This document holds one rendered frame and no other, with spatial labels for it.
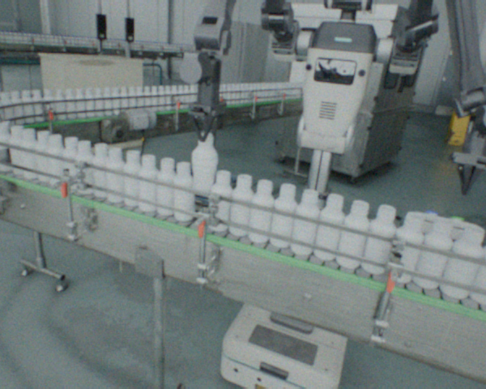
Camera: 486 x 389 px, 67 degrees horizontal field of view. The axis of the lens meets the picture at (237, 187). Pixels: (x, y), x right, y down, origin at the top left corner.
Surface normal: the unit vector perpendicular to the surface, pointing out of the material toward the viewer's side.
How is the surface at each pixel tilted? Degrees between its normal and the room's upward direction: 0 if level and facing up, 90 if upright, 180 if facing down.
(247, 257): 90
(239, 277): 90
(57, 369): 0
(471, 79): 97
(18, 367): 0
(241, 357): 90
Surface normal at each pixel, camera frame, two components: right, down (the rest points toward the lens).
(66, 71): 0.76, 0.30
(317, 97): -0.38, 0.31
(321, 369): 0.08, -0.93
